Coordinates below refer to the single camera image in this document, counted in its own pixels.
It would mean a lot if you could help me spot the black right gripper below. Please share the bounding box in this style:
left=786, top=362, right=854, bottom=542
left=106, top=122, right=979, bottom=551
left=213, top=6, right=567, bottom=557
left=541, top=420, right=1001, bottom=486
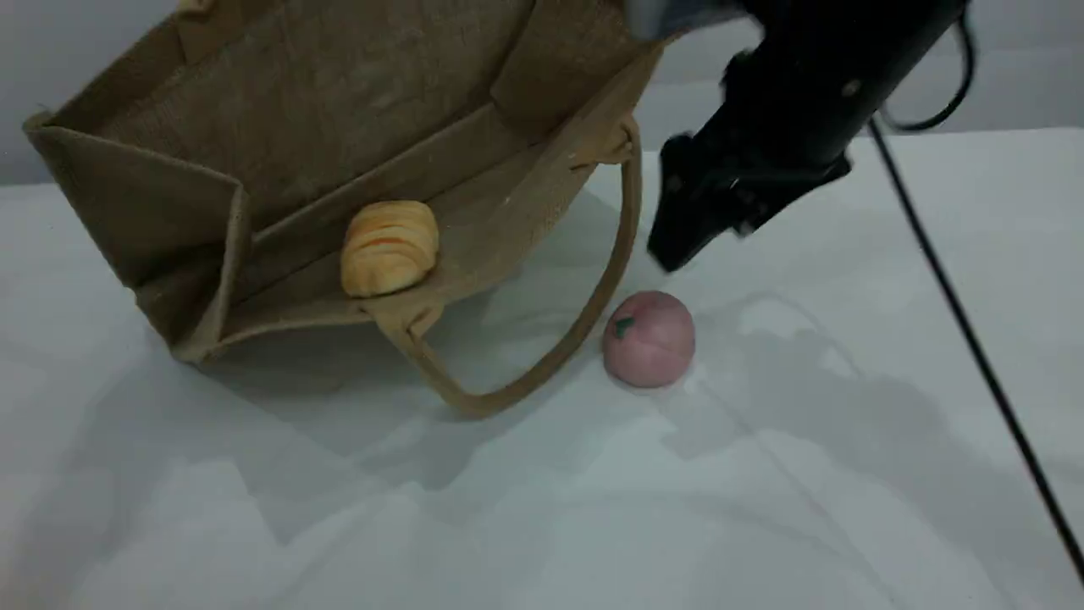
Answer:
left=648, top=119, right=853, bottom=273

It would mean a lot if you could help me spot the pink toy peach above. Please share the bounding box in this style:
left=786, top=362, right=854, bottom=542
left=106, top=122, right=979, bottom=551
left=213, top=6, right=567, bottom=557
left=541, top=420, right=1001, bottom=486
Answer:
left=602, top=291, right=697, bottom=389

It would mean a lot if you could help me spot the long ridged toy bread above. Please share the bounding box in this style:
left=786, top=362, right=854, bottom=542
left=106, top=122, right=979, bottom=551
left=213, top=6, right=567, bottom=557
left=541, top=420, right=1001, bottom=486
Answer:
left=340, top=200, right=440, bottom=299

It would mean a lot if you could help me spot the brown jute tote bag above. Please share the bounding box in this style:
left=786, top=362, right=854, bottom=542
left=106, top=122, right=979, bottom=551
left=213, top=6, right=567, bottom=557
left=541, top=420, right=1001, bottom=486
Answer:
left=23, top=0, right=678, bottom=420

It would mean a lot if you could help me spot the black cable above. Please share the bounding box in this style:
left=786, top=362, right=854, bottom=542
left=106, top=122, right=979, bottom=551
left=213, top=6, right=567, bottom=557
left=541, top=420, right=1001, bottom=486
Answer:
left=868, top=4, right=1084, bottom=585

